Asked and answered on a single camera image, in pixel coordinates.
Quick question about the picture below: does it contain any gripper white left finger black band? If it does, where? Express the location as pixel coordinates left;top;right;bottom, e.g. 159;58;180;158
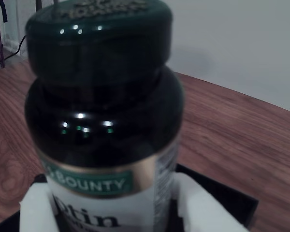
18;180;61;232

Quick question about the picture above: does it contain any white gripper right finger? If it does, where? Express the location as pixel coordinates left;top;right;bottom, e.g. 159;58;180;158
172;172;250;232

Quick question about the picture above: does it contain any green-capped dark pill bottle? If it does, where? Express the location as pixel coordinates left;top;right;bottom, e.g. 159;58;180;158
24;0;186;232

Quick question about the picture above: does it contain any black shallow open box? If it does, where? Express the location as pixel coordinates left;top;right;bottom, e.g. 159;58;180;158
0;163;260;232

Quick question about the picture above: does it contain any black floor cable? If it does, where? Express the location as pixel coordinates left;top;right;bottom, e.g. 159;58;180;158
0;33;27;73

